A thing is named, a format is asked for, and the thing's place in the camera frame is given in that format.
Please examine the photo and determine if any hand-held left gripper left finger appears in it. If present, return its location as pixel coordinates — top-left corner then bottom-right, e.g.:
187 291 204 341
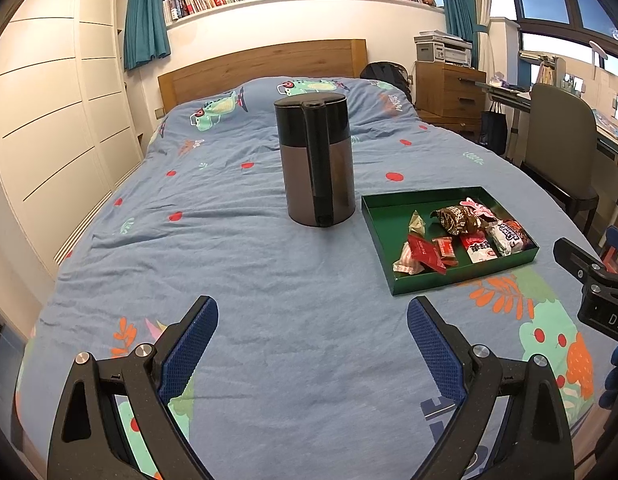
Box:
48 296 220 480

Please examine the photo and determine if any grey chair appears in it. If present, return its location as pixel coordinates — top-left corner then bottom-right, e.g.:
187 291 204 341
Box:
519 82 600 236

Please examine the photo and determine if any red and white snack packet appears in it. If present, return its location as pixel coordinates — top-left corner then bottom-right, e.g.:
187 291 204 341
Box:
459 232 500 264

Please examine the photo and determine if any green cardboard tray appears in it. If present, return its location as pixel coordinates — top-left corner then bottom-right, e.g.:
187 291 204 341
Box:
361 186 540 297

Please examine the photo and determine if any black and brown kettle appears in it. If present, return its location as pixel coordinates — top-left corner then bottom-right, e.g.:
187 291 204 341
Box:
274 94 356 228

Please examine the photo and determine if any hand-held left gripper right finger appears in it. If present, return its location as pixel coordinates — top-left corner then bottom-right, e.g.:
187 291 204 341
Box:
406 296 574 480

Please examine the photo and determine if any pink and white candy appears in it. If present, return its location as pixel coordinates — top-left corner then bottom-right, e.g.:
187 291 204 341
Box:
393 241 424 276

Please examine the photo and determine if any dark red snack packet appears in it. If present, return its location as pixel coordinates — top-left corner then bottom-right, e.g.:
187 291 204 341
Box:
408 234 448 275

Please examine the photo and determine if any small red candy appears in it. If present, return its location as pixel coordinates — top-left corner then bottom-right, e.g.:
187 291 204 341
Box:
434 236 460 264

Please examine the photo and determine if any black tote bag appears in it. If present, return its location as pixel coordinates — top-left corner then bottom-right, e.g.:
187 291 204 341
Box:
480 102 510 156

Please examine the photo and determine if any white and brown cookie packet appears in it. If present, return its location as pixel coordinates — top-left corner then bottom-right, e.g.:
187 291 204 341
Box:
489 219 532 257

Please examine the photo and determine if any grey printer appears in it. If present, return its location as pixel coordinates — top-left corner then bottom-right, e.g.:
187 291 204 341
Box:
414 30 474 67

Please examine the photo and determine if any black backpack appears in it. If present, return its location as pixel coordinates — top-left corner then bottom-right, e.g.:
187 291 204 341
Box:
360 61 414 106

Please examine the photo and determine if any wooden dresser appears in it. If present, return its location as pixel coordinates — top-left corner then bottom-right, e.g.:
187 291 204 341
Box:
414 61 490 133

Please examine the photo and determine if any wooden headboard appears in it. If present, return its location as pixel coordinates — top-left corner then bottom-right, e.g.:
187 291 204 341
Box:
158 39 368 116

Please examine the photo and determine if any cream wardrobe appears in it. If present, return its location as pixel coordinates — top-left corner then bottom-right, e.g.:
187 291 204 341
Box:
0 0 144 281

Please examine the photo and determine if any pink cartoon-shaped snack packet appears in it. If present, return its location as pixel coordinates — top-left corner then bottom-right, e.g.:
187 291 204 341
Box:
461 198 500 223

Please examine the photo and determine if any glass-topped desk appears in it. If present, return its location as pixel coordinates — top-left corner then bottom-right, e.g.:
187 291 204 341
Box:
476 80 618 168

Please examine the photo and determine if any teal curtain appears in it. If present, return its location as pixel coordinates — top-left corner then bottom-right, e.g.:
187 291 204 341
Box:
124 0 171 71
434 0 482 43

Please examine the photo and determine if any white desk lamp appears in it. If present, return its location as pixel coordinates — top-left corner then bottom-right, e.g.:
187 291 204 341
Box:
589 39 612 81

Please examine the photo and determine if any blue printed blanket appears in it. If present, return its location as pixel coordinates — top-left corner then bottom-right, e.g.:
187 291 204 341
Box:
11 76 607 480

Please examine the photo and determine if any brown snack packet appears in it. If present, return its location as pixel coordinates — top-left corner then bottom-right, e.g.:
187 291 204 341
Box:
431 205 490 236

